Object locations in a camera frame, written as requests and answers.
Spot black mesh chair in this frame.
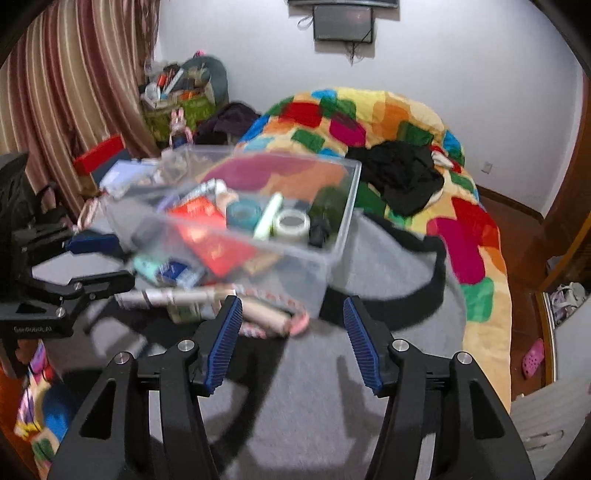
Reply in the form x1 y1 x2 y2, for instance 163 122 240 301
32 182 70 222

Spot patterned pen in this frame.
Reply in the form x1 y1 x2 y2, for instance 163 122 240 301
115 287 236 311

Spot pink pouch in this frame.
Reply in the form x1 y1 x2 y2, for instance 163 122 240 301
78 196 107 229

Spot grey and black blanket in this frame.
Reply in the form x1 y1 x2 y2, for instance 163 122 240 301
41 212 467 480

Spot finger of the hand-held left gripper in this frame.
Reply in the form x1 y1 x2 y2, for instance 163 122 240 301
32 271 136 305
30 232 124 278

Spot pale green tube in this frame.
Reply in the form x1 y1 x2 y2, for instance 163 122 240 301
253 193 283 240

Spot pink clog shoe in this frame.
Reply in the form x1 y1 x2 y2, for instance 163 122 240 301
522 338 546 379

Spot grey neck pillow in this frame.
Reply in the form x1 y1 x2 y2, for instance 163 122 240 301
182 55 229 107

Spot dark purple clothes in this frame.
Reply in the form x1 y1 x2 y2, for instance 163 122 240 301
194 102 262 146

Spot stack of white papers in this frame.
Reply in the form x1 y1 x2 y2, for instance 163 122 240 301
99 159 160 199

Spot wooden brush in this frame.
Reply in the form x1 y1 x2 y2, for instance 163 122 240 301
242 251 283 275

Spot red box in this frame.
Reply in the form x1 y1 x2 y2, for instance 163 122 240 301
73 135 126 176

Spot green storage bag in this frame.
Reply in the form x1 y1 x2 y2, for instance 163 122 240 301
141 95 218 148

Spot colourful patchwork quilt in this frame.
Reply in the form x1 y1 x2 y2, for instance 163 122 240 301
235 88 511 411

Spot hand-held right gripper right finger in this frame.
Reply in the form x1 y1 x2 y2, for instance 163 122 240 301
342 295 536 480

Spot wooden door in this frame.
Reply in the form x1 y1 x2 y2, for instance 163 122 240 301
536 69 591 291

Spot white tape roll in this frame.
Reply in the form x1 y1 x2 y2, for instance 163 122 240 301
272 209 311 238

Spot clear plastic storage box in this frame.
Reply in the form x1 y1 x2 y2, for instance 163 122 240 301
104 145 362 319

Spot small black monitor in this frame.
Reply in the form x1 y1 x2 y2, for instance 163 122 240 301
313 4 375 42

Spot blue and white small box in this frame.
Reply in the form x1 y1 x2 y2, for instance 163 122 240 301
154 261 206 289

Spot striped pink curtain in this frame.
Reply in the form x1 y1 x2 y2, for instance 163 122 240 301
0 0 160 222

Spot black clothes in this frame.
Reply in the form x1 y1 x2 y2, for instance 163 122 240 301
344 141 446 217

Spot teal packet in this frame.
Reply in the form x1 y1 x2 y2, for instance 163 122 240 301
134 256 162 280

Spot dark blue box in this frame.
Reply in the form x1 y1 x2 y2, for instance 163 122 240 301
91 164 122 188

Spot beige cosmetic stick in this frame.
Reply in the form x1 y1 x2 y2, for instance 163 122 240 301
240 298 296 337

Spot small black object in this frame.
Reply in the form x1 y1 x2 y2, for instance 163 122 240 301
308 217 332 247

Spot red paper packet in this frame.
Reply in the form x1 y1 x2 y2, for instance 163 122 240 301
168 196 257 278

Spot blue tape roll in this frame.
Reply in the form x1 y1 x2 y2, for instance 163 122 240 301
226 198 264 229

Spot pink bunny figure bottle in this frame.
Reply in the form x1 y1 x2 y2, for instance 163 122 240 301
168 108 192 148

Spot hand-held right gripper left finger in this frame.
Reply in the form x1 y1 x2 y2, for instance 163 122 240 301
48 294 244 480

